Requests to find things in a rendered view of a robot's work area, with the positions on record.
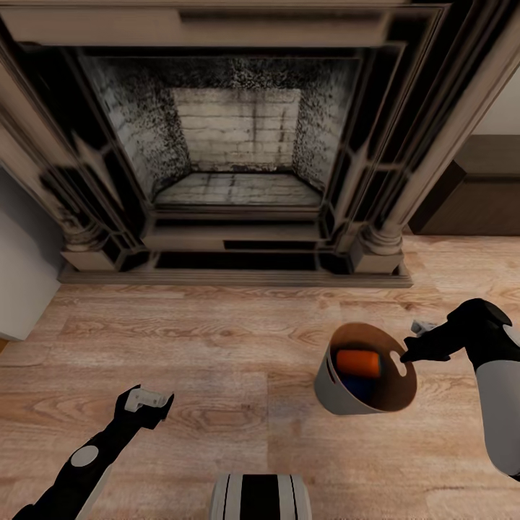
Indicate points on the wood fireplace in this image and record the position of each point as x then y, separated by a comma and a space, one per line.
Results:
278, 143

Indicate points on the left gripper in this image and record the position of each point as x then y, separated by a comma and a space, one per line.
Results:
146, 416

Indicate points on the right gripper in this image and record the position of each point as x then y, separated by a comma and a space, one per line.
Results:
430, 346

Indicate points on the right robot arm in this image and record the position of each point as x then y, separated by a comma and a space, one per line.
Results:
493, 346

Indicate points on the cabinet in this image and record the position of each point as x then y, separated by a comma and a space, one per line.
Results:
478, 193

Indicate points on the trash can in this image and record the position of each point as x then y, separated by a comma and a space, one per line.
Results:
393, 392

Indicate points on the robot trunk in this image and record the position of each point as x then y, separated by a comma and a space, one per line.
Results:
260, 497

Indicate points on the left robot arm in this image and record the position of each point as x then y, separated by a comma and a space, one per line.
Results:
83, 478

